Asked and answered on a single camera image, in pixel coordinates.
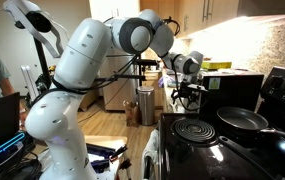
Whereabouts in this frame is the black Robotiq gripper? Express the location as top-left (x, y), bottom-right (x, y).
top-left (171, 82), bottom-right (198, 112)

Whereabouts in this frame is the large coil burner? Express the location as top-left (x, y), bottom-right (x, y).
top-left (170, 117), bottom-right (219, 147)

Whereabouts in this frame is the purple bag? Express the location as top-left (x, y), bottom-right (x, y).
top-left (157, 75), bottom-right (170, 89)

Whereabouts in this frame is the stainless steel trash can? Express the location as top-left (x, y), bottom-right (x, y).
top-left (137, 85), bottom-right (156, 127)

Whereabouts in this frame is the white kitchen towel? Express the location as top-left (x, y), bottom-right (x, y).
top-left (147, 129), bottom-right (160, 158)

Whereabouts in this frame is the yellow green box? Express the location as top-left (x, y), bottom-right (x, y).
top-left (201, 60), bottom-right (232, 71)

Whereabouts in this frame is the black microwave oven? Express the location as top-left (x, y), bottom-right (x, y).
top-left (198, 70), bottom-right (265, 122)

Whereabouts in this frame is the black electric stove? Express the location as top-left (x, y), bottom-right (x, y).
top-left (157, 65), bottom-right (285, 180)

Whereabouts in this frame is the black frying pan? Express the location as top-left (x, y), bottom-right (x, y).
top-left (216, 106), bottom-right (285, 143)

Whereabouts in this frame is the stainless steel refrigerator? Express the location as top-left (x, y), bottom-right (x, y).
top-left (99, 49), bottom-right (140, 112)

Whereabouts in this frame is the cream yellow kitchen towel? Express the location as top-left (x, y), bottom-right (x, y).
top-left (141, 151), bottom-right (156, 180)

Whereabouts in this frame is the light wooden robot table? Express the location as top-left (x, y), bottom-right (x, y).
top-left (81, 134), bottom-right (130, 180)

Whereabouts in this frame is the orange black bar clamp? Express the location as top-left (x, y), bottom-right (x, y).
top-left (120, 159), bottom-right (133, 171)
top-left (110, 144), bottom-right (129, 163)

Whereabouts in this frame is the blue purple base clamp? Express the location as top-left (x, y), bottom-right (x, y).
top-left (86, 143), bottom-right (116, 159)
top-left (91, 159), bottom-right (111, 174)

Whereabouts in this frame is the black stand pole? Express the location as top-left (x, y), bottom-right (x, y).
top-left (33, 36), bottom-right (55, 93)

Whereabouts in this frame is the white VR headset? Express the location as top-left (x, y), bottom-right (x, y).
top-left (2, 0), bottom-right (65, 59)

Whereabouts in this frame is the black box with blue light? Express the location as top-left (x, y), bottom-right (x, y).
top-left (0, 132), bottom-right (26, 174)

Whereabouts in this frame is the black boom mounted camera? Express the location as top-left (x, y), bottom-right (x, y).
top-left (131, 58), bottom-right (159, 67)

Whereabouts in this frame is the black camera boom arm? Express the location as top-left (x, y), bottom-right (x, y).
top-left (95, 58), bottom-right (160, 83)

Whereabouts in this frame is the white metal frame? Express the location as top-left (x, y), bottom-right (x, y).
top-left (20, 64), bottom-right (40, 101)

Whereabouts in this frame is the black cable bundle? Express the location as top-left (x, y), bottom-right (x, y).
top-left (0, 158), bottom-right (43, 180)

